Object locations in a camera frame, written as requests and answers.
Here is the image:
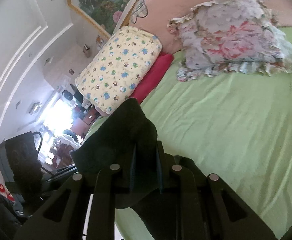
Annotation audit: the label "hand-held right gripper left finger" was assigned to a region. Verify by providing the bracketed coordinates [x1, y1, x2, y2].
[13, 144, 137, 240]

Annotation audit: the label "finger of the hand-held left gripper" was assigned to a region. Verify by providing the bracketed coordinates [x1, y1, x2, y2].
[43, 164, 77, 175]
[41, 172, 78, 183]

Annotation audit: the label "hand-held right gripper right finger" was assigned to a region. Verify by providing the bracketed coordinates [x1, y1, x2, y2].
[157, 141, 277, 240]

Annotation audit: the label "black pants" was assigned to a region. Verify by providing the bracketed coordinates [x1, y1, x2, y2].
[70, 97, 181, 240]

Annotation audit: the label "cluttered vanity table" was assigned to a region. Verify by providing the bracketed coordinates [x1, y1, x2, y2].
[42, 82, 104, 168]

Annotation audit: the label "green bed sheet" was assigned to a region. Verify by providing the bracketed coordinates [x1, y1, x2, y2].
[85, 26, 292, 240]

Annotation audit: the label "red pillow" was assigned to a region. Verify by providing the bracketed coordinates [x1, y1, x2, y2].
[130, 52, 174, 105]

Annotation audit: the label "yellow animal print pillow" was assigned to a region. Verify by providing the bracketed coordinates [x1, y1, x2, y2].
[75, 26, 163, 115]

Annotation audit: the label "floral ruffled pillow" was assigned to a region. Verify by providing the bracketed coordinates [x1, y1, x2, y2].
[167, 0, 292, 82]

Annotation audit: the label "white curved headboard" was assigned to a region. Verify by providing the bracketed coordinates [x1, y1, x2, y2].
[110, 0, 159, 37]

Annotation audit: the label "pink heart print quilt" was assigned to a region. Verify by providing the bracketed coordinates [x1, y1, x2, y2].
[122, 0, 292, 53]

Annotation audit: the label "framed landscape wall painting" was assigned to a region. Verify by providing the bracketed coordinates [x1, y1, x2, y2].
[66, 0, 156, 39]

